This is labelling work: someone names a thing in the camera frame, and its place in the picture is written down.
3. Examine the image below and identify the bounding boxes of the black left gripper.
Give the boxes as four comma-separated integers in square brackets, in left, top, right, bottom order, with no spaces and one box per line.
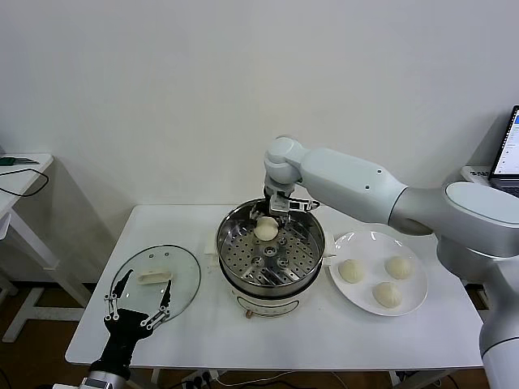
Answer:
[97,267,174,370]

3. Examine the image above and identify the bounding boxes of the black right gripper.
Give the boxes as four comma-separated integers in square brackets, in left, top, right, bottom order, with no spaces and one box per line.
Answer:
[250,184,288,229]

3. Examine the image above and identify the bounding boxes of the white steamed baozi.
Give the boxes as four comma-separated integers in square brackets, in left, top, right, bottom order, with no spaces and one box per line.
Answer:
[371,281,404,310]
[384,254,414,280]
[338,258,366,284]
[254,216,280,242]

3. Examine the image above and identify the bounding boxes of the round glass pot lid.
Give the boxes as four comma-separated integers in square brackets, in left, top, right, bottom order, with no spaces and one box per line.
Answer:
[108,243,203,327]

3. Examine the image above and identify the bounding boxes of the stainless steel steamer basket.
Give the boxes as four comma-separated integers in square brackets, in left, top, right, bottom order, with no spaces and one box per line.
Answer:
[204,197,337,291]

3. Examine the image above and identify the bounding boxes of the cream electric cooker base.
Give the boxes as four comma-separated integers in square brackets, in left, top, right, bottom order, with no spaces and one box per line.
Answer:
[206,254,334,322]

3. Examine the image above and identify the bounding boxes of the white power strip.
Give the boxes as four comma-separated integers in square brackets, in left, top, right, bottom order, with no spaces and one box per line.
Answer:
[180,370,229,387]

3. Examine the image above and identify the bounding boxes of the white round plate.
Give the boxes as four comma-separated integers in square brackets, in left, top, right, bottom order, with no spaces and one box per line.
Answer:
[328,230,430,318]

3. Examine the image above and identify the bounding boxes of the dark green flat tool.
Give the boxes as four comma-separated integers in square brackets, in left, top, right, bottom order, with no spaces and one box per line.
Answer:
[0,156,41,166]

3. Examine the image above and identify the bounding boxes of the white side table with laptop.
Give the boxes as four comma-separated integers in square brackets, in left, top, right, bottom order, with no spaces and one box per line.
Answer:
[459,164,519,191]

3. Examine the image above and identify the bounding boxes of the open laptop computer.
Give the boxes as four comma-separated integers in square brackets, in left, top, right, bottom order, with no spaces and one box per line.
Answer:
[487,104,519,190]

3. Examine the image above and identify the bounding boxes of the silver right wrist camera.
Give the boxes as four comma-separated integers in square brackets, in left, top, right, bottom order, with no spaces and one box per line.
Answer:
[268,190,320,215]

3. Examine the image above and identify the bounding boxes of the white cable under table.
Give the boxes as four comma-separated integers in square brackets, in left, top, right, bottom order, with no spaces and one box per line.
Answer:
[217,369,295,385]

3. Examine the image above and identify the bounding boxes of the black looped cable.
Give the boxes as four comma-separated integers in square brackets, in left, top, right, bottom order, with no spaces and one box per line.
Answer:
[0,169,49,199]

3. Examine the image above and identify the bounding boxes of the white side table with cable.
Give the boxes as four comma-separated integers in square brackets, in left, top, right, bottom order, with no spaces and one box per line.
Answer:
[0,152,97,345]

